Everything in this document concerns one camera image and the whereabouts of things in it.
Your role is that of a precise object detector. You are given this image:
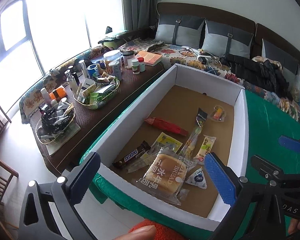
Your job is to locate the jar with tan lid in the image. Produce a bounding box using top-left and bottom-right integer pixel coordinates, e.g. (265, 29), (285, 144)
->
(108, 61), (122, 81)

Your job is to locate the window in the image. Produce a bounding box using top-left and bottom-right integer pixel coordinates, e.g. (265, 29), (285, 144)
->
(0, 0), (127, 110)

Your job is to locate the person's right hand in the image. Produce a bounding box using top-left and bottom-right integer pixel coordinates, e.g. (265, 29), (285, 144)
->
(289, 217), (300, 235)

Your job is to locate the dark green folded cloth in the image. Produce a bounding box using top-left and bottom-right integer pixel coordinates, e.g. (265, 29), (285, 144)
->
(99, 29), (130, 47)

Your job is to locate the blue white can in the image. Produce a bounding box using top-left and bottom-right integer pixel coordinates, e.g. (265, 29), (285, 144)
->
(87, 64), (99, 79)

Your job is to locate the oval gold wire basket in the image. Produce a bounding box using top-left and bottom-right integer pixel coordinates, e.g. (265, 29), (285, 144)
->
(73, 76), (120, 110)

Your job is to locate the beige cloth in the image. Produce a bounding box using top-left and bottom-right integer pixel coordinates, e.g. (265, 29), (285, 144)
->
(252, 56), (283, 70)

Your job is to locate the red snack packet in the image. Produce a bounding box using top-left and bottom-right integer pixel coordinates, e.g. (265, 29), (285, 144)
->
(144, 117), (190, 137)

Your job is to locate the brown woven bench mat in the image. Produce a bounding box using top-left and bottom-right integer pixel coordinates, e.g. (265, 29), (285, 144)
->
(29, 62), (175, 178)

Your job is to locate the white cardboard box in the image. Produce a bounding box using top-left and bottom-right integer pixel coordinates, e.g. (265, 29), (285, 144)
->
(89, 64), (249, 232)

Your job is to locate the dark jar black lid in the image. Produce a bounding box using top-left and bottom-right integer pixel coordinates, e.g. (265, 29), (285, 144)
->
(122, 51), (136, 68)

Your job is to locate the brown chocolate bar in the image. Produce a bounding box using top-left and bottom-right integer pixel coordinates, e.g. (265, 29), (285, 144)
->
(112, 141), (152, 170)

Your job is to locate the orange tube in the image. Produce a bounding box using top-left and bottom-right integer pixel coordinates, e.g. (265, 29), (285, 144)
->
(49, 85), (67, 99)

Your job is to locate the orange book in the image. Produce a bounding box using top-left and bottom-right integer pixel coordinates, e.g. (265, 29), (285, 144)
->
(135, 50), (163, 67)

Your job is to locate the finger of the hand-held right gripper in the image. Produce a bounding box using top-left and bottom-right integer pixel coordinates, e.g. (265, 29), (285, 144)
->
(278, 135), (300, 157)
(250, 155), (294, 188)

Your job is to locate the bread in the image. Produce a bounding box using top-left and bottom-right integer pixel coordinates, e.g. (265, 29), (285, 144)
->
(131, 147), (197, 206)

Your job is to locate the black jacket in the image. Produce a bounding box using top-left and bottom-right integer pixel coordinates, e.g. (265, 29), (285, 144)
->
(220, 54), (294, 99)

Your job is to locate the white cable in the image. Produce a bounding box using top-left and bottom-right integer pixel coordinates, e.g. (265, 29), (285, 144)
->
(179, 47), (230, 75)

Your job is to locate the white power strip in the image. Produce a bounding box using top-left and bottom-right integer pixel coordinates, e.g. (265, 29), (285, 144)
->
(196, 52), (212, 61)

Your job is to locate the dark patterned cloth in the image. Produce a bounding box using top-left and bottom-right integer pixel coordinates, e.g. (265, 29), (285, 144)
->
(145, 41), (167, 53)

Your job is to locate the person's left hand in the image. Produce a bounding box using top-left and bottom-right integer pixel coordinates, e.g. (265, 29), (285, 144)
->
(114, 225), (157, 240)

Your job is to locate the floral windowsill cover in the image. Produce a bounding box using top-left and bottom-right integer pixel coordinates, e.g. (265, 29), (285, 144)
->
(19, 45), (108, 124)

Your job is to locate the clear plastic bag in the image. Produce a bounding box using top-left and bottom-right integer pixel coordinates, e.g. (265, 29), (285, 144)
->
(290, 77), (300, 101)

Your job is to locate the large clear jar white lid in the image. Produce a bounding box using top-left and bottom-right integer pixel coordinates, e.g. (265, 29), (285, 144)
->
(103, 50), (122, 68)

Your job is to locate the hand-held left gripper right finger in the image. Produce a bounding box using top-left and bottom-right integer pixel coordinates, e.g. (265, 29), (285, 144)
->
(204, 152), (287, 240)

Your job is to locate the silver spray bottle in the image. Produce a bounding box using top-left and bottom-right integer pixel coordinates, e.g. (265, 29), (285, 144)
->
(78, 60), (88, 77)

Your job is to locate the grey curtain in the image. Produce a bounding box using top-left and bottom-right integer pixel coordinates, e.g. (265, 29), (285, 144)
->
(121, 0), (158, 30)

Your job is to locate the yellow dried tofu packet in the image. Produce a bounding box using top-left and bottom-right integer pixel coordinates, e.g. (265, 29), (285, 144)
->
(150, 132), (183, 154)

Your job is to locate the clear packet with dark sausage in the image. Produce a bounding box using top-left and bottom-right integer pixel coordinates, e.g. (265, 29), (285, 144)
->
(127, 150), (163, 173)

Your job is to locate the sausage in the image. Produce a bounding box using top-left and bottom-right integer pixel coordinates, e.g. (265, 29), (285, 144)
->
(209, 104), (227, 122)

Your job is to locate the white blue triangle packet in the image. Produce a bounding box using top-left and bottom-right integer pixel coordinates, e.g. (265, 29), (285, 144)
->
(184, 167), (208, 189)

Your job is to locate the round clear basket of cosmetics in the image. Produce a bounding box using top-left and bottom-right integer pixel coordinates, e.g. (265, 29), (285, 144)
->
(36, 101), (76, 145)

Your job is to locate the white bottle green cap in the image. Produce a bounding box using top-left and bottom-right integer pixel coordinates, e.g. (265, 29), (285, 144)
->
(131, 59), (140, 75)

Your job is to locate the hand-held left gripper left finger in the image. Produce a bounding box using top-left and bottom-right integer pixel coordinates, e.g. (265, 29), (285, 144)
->
(19, 152), (101, 240)

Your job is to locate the white place mat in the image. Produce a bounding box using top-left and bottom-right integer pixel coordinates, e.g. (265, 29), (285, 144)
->
(46, 122), (82, 155)

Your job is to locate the long yellow black snack packet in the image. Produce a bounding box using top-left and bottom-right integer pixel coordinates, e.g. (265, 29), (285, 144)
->
(179, 107), (207, 159)

